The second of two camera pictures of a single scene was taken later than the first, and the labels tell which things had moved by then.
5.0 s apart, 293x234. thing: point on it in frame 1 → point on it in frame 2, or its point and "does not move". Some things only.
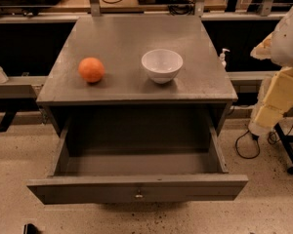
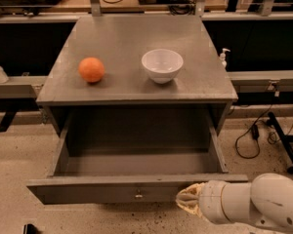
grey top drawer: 139,160 does not move
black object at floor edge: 29,228 does not move
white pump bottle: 222,58 does not move
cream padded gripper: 288,46 → 211,199
